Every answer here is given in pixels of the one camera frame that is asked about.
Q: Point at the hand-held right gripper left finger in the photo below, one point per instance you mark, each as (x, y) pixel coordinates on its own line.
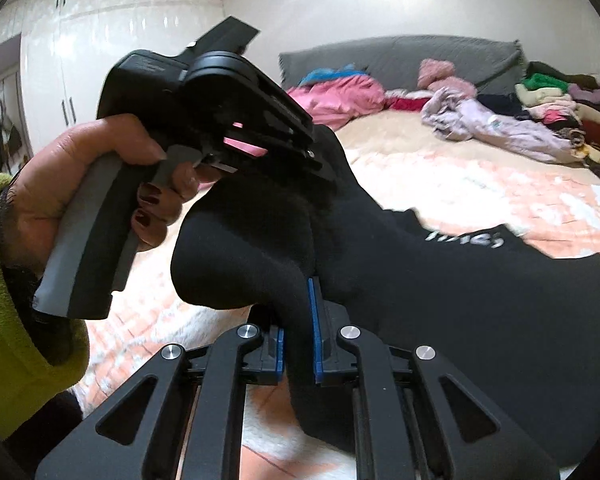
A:
(279, 360)

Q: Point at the grey bed headboard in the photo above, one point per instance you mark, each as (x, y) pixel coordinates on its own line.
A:
(395, 55)

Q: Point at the pink fluffy garment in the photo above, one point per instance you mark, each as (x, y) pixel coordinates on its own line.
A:
(440, 72)

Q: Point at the blue cloth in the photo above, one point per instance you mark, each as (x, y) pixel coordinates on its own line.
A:
(325, 74)

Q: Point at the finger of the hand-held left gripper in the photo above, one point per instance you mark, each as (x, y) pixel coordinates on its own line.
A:
(300, 155)

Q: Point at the person's left hand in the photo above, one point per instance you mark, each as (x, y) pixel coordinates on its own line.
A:
(70, 160)

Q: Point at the lilac garment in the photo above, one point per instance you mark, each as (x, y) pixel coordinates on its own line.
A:
(495, 127)

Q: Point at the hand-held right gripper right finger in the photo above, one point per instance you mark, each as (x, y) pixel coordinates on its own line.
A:
(316, 340)

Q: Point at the pile of folded clothes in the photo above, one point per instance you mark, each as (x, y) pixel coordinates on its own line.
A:
(575, 100)

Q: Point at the red cloth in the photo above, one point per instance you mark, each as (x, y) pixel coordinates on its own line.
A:
(407, 104)

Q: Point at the black cloth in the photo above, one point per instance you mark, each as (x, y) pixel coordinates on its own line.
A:
(500, 104)

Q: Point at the pink blanket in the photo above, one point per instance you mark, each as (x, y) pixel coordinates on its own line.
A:
(340, 97)

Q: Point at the dark hanging bags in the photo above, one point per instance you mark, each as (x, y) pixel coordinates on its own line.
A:
(0, 135)

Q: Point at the black printed t-shirt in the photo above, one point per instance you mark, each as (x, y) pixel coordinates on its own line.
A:
(430, 310)

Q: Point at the white glossy wardrobe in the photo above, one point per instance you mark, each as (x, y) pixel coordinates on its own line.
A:
(105, 25)

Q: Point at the beige bed sheet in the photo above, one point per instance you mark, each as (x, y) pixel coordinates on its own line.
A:
(395, 132)

